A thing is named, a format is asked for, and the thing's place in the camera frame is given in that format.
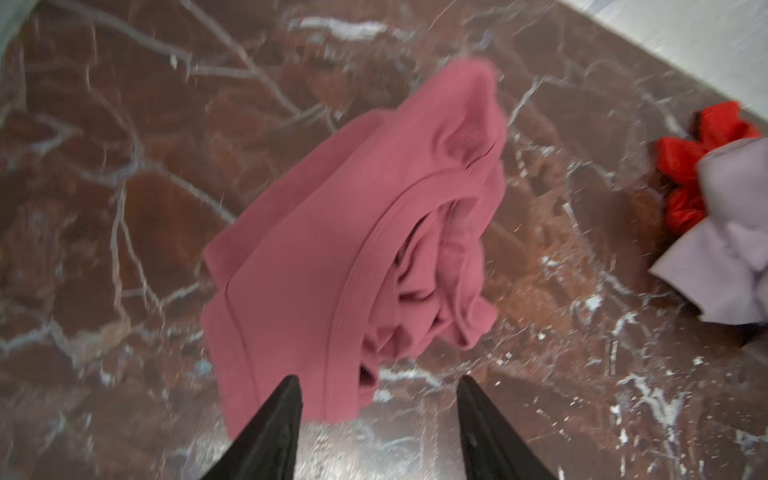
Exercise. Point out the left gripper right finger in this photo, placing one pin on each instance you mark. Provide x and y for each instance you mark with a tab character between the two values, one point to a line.
491	447

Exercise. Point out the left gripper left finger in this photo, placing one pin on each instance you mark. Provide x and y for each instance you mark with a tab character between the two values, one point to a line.
266	448

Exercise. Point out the dark pink cloth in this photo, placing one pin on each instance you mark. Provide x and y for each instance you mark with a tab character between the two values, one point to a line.
363	253

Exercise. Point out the light lilac cloth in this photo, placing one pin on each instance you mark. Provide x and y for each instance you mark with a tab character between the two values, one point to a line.
720	265

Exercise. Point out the red cloth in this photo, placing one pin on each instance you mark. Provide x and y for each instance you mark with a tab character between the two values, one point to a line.
677	158

